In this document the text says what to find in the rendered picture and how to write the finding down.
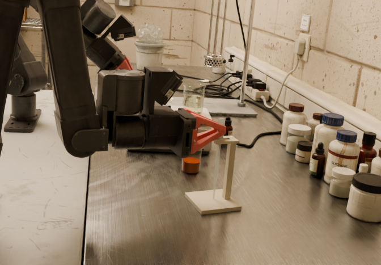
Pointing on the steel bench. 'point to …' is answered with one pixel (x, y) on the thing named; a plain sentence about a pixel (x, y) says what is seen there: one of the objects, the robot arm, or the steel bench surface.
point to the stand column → (248, 43)
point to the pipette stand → (208, 205)
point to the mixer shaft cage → (213, 60)
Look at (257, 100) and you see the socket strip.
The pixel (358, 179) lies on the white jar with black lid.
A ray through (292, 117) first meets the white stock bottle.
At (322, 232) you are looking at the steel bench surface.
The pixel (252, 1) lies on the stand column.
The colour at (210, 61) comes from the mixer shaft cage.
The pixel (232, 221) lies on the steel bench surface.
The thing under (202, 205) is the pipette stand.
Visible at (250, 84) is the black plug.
